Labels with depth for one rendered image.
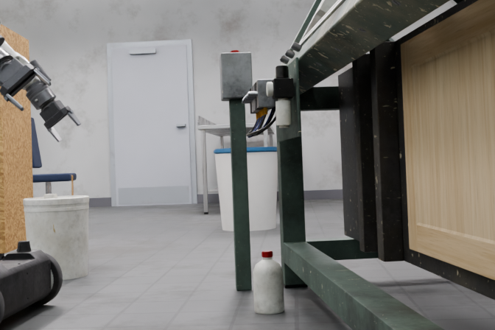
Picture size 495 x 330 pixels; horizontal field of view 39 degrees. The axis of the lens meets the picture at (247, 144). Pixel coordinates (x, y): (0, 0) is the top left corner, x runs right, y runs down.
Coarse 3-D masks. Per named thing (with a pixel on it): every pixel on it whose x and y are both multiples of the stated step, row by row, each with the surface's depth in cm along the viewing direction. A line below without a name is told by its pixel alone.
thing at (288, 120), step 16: (272, 80) 229; (288, 80) 215; (256, 96) 235; (272, 96) 229; (288, 96) 215; (256, 112) 251; (272, 112) 258; (288, 112) 215; (256, 128) 237; (288, 128) 234
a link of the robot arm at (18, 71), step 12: (0, 48) 206; (0, 60) 204; (12, 60) 205; (0, 72) 204; (12, 72) 204; (24, 72) 204; (0, 84) 204; (12, 84) 203; (24, 84) 208; (12, 96) 207
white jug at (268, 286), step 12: (264, 252) 235; (264, 264) 233; (276, 264) 233; (264, 276) 231; (276, 276) 232; (264, 288) 231; (276, 288) 232; (264, 300) 231; (276, 300) 231; (264, 312) 231; (276, 312) 231
